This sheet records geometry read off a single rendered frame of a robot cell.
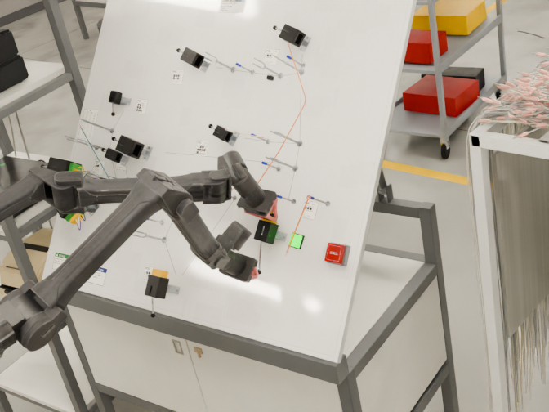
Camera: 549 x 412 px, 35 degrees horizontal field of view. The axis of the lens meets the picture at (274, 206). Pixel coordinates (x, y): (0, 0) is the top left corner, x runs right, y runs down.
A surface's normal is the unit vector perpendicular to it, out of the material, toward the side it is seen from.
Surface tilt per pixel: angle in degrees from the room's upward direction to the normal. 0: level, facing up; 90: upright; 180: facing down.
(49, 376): 0
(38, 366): 0
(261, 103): 50
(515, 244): 90
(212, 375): 90
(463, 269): 0
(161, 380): 90
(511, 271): 90
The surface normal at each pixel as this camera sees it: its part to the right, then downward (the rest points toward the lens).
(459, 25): -0.55, 0.49
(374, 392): 0.81, 0.14
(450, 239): -0.18, -0.86
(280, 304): -0.55, -0.18
